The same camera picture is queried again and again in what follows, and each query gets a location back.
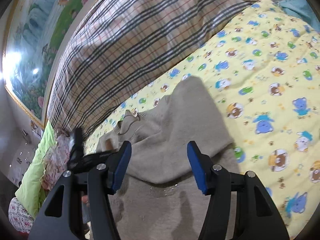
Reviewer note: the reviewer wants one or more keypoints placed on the plaid beige blanket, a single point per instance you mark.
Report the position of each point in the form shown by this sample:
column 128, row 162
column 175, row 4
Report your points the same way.
column 123, row 45

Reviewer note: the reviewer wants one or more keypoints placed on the landscape wall painting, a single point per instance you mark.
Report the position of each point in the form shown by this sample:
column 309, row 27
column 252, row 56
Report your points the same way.
column 36, row 32

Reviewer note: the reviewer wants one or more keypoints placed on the yellow cartoon bear quilt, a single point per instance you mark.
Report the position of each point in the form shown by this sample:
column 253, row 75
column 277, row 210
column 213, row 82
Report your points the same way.
column 262, row 70

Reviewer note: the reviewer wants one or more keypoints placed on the pink floral cloth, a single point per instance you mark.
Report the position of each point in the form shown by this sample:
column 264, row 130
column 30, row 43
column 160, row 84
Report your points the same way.
column 54, row 163

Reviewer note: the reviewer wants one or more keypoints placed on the beige knit sweater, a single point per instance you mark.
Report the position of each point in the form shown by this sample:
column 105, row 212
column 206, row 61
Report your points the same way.
column 159, row 198

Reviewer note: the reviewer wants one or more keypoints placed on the teal cloth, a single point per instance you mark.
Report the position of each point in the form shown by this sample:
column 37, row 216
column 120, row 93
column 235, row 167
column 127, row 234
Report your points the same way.
column 300, row 9

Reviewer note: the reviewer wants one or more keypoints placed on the left hand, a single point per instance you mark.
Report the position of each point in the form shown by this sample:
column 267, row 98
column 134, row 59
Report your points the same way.
column 85, row 199

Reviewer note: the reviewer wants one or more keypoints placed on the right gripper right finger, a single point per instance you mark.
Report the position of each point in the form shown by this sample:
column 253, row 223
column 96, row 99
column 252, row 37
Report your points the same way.
column 257, row 217

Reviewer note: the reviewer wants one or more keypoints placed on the light green pillow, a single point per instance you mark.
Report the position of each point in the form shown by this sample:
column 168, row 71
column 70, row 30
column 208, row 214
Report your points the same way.
column 37, row 172

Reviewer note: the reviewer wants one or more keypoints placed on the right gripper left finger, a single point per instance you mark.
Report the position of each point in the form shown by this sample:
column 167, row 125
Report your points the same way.
column 60, row 216

